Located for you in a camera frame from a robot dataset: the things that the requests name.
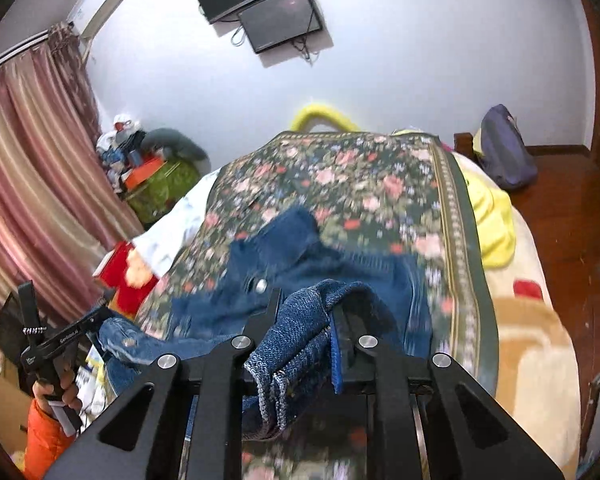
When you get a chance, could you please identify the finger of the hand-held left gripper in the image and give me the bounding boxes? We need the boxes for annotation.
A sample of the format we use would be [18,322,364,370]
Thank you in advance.
[77,304,118,335]

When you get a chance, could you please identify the floral bedspread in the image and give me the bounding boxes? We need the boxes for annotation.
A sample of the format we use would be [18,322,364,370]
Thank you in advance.
[135,131,499,480]

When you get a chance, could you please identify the wooden bed frame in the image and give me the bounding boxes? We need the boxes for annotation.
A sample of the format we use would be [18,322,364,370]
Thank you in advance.
[452,132,481,157]

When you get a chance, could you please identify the striped pink curtain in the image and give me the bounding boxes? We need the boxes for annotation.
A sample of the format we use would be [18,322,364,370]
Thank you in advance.
[0,22,147,332]

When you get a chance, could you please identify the pile of books and papers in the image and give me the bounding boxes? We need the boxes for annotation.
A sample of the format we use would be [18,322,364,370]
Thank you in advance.
[77,345,117,427]

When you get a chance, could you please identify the person's left hand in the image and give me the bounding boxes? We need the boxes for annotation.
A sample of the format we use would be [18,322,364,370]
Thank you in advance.
[32,367,84,412]

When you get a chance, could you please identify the black monitor cable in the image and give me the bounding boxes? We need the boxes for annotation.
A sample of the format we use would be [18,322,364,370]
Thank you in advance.
[292,35,321,66]

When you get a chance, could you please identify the grey purple backpack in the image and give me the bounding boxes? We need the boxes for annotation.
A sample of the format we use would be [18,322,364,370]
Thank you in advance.
[477,104,539,191]

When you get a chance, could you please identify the person's left forearm orange sleeve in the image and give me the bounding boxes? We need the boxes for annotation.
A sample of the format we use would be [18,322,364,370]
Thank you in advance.
[24,396,79,480]

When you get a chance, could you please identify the orange box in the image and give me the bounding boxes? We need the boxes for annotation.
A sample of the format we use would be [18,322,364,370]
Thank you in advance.
[122,156,166,189]

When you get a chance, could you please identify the yellow blanket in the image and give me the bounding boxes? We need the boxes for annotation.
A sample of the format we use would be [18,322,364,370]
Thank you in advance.
[392,130,514,269]

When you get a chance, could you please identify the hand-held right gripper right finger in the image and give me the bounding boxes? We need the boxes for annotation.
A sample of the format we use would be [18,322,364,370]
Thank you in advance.
[327,305,566,480]

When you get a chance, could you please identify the blue denim jacket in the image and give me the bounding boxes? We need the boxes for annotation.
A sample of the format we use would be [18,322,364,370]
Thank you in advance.
[99,207,433,442]

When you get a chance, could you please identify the cream fleece blanket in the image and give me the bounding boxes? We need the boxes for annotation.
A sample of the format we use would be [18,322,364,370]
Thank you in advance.
[452,152,589,477]

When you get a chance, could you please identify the small black wall monitor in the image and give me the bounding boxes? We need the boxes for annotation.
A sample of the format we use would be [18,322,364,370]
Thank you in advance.
[237,0,325,55]

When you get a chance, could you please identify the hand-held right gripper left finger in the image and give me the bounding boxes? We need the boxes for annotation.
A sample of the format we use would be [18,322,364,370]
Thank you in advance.
[45,287,284,480]

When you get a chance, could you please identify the yellow curved tube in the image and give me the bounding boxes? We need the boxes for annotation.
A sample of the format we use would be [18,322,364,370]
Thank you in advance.
[291,102,362,134]

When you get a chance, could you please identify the white cloth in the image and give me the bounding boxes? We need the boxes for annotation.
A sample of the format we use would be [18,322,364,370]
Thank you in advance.
[132,170,221,279]

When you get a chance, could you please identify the pile of assorted clutter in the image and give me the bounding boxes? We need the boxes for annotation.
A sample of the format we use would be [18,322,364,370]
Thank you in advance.
[96,112,149,194]

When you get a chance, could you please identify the red plush toy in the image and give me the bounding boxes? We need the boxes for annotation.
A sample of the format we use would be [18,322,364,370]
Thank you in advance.
[100,241,159,317]

